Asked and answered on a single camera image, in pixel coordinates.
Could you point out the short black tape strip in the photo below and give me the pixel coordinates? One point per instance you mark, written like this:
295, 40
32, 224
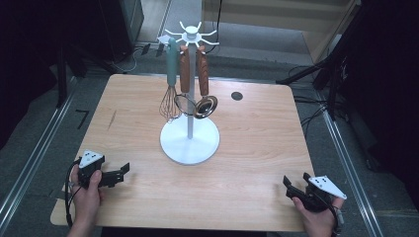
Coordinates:
160, 50
145, 49

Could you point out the round dark table grommet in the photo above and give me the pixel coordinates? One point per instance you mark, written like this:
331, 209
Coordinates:
236, 96

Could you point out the beige wooden board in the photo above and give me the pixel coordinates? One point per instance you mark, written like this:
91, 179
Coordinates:
263, 16

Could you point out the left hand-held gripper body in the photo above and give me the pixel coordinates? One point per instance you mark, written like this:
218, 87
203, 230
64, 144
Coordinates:
90, 159

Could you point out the thin black stand post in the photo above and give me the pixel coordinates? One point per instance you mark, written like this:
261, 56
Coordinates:
61, 82

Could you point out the aluminium floor rail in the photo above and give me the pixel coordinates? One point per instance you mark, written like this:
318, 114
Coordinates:
347, 164
49, 133

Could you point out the white utensil rack stand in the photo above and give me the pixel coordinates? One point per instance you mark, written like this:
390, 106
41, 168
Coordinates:
189, 144

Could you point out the black cabinet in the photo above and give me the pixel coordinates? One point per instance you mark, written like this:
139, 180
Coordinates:
125, 26

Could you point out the person's right hand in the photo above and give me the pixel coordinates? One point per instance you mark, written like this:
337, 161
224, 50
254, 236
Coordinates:
321, 223

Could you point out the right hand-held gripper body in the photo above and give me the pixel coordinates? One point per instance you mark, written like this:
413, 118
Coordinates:
324, 186

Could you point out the person's left hand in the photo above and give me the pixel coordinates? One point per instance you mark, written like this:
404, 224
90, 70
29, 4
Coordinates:
87, 207

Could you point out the white paper sheet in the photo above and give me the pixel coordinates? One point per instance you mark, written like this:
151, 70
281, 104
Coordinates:
163, 39

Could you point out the black metal stand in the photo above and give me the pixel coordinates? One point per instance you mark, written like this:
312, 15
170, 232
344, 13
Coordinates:
334, 82

